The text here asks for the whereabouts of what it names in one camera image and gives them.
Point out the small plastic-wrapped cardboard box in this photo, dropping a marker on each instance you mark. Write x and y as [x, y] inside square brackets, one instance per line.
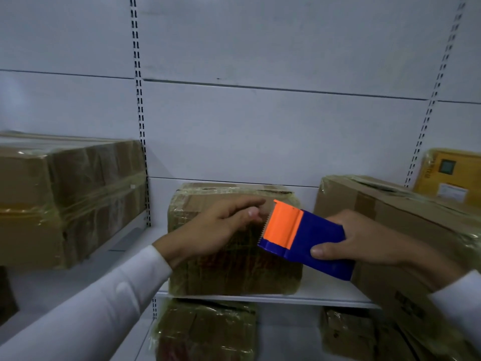
[233, 270]

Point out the person's left thumb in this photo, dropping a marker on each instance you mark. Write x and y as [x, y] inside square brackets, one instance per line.
[246, 218]

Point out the large plastic-wrapped cardboard box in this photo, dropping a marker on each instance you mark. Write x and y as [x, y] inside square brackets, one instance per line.
[64, 206]

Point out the dark brown box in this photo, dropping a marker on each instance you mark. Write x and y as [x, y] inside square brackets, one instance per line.
[6, 295]

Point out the person's right hand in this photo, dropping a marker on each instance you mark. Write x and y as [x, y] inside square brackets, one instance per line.
[375, 240]

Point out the slotted metal shelf upright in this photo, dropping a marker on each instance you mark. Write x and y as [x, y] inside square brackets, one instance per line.
[139, 108]
[432, 101]

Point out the large brown cardboard box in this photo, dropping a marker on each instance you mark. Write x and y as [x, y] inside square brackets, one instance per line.
[398, 206]

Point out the person's right forearm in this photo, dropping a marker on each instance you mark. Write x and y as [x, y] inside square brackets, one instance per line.
[456, 300]

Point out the person's left hand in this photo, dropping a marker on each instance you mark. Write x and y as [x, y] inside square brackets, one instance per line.
[205, 233]

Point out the blue and orange tape dispenser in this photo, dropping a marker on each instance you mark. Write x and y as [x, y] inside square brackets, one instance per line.
[308, 242]

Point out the dark plastic-wrapped cardboard box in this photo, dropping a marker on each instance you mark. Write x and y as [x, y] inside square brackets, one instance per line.
[206, 330]

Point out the crumpled brown cardboard box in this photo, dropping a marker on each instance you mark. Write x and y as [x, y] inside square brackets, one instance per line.
[347, 332]

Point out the person's right thumb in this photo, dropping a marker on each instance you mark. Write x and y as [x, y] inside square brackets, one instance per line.
[327, 251]

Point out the person's left forearm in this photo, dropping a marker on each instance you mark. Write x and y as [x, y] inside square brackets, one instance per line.
[90, 315]

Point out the yellow wrapped box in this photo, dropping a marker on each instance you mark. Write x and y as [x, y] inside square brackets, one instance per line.
[451, 176]

